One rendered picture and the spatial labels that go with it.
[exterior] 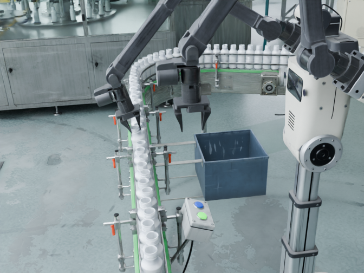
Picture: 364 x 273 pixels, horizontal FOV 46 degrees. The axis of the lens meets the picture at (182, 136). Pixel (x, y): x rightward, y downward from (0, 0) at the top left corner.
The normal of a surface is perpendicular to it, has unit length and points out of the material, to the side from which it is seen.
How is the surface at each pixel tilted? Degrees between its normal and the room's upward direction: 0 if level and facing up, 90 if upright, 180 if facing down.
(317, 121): 101
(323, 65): 89
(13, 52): 90
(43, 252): 0
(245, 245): 0
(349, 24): 90
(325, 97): 90
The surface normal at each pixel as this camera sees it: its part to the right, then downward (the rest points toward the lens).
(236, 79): -0.18, 0.44
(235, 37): 0.14, 0.44
